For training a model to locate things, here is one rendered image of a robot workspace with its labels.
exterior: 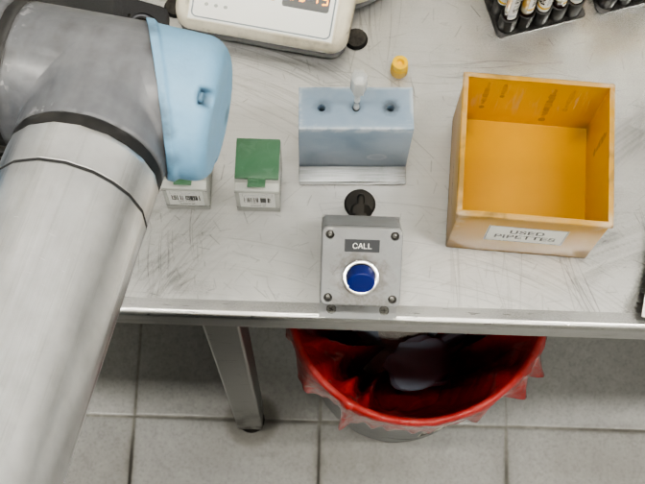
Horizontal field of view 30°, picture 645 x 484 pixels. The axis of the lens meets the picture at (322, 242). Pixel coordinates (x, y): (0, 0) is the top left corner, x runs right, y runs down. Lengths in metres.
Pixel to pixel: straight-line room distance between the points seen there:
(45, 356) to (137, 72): 0.15
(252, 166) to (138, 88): 0.50
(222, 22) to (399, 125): 0.22
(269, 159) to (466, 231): 0.19
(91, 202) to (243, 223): 0.59
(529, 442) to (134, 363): 0.65
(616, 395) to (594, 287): 0.91
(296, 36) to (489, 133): 0.20
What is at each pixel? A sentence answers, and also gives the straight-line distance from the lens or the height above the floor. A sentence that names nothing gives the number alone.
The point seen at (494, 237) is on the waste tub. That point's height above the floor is 0.92.
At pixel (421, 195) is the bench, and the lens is 1.13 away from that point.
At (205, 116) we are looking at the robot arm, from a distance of 0.58.
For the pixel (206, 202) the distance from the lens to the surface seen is 1.11.
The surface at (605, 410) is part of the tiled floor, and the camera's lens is 2.02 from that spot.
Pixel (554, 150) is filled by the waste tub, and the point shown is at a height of 0.88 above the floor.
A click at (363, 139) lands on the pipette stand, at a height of 0.95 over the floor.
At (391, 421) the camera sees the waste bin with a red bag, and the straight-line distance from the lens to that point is 1.52.
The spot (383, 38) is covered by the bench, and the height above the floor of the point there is 0.87.
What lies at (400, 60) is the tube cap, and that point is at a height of 0.89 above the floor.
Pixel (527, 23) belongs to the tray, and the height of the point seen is 0.89.
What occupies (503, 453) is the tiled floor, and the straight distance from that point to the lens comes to 1.98.
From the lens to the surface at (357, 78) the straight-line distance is 0.99.
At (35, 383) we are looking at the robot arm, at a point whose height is 1.46.
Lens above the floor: 1.94
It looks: 73 degrees down
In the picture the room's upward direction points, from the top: 3 degrees clockwise
